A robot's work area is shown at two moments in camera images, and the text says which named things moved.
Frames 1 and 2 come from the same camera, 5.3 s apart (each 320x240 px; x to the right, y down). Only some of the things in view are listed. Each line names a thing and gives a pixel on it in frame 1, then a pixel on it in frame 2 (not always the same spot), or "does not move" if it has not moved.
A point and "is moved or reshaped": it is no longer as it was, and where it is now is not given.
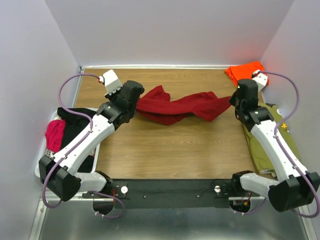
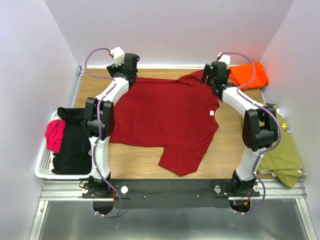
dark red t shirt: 155,104 is moved or reshaped
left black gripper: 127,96 to 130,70
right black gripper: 232,99 to 205,73
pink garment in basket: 54,134 does not move
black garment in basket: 76,125 does not move
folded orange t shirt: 243,71 does not move
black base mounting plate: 168,193 does not move
